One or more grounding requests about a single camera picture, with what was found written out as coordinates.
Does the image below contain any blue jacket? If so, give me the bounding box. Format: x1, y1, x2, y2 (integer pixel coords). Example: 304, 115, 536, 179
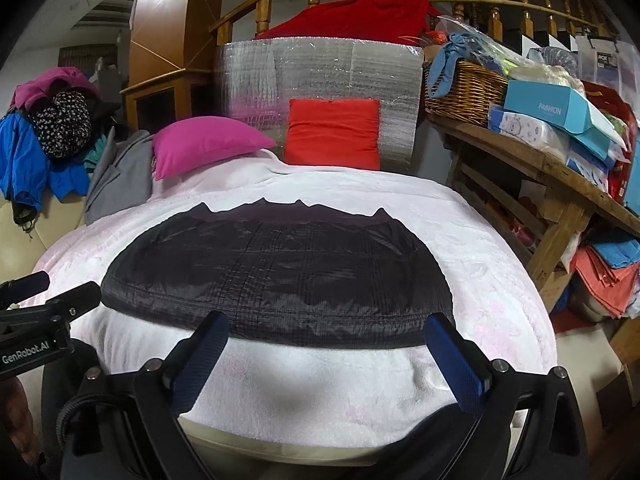
0, 110, 93, 211

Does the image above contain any wicker basket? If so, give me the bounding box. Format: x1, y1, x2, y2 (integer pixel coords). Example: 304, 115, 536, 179
424, 60, 511, 128

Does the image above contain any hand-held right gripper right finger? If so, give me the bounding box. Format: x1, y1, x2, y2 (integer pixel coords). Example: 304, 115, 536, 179
424, 312, 588, 480

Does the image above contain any salmon cloth pile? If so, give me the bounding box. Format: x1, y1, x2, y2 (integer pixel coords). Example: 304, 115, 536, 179
570, 245, 640, 318

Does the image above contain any black braided cable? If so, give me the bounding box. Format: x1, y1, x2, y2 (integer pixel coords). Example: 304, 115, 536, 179
56, 394, 103, 433

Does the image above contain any silver foil insulation mat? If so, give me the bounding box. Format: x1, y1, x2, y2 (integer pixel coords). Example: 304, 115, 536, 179
217, 37, 426, 171

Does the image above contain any red velvet cloth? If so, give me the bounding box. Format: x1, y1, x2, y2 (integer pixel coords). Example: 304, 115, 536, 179
255, 0, 443, 46

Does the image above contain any white patterned package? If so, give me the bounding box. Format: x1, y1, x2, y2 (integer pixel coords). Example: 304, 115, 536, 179
487, 105, 571, 158

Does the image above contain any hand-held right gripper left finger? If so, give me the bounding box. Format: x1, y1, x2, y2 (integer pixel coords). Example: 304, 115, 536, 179
60, 310, 229, 480

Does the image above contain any pink pillow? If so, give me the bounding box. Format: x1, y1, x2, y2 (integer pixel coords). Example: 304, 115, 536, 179
152, 116, 277, 181

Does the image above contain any clear plastic bag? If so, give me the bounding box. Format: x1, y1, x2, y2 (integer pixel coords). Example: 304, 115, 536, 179
527, 46, 581, 81

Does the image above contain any magenta garment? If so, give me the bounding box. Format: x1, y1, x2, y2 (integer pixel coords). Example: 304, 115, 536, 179
10, 66, 101, 111

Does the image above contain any red gift bag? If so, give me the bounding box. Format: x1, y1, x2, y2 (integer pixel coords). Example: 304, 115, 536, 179
580, 82, 640, 201

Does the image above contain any white fleece blanket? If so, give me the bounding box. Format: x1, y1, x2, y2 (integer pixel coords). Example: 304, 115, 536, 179
30, 147, 558, 448

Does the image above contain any wooden stair railing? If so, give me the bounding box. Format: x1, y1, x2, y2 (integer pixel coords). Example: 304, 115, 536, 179
209, 0, 621, 46

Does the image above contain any wooden table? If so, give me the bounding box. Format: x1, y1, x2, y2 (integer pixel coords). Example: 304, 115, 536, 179
425, 110, 640, 311

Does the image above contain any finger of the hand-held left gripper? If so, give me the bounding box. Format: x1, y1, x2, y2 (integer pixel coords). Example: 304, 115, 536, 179
0, 271, 51, 306
30, 281, 102, 326

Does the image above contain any red pillow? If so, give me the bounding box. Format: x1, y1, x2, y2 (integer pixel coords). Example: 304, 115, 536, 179
286, 99, 382, 171

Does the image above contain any black white dotted garment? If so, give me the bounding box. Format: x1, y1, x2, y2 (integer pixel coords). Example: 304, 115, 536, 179
27, 91, 93, 159

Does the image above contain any cream leather sofa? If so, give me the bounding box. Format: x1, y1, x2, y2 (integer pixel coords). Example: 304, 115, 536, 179
0, 195, 86, 286

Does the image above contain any person's left hand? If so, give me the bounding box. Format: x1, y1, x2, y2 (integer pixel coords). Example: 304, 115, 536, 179
0, 377, 36, 480

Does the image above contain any blue cloth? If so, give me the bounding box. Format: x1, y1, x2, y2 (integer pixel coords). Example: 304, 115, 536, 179
430, 35, 493, 98

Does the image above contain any person's dark clothing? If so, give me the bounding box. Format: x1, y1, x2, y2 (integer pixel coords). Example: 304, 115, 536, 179
40, 340, 481, 480

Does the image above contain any teal garment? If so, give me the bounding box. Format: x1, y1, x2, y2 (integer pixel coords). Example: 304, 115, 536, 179
82, 140, 118, 173

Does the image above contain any dark quilted zip jacket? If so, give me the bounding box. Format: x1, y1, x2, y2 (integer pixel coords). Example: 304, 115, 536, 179
101, 200, 456, 350

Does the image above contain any grey garment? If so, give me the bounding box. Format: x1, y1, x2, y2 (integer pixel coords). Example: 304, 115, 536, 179
84, 127, 156, 226

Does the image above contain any light blue cardboard box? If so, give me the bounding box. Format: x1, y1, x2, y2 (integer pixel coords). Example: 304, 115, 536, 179
502, 80, 626, 161

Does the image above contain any wooden cabinet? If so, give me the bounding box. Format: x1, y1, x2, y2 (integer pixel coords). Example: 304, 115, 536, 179
120, 0, 228, 128

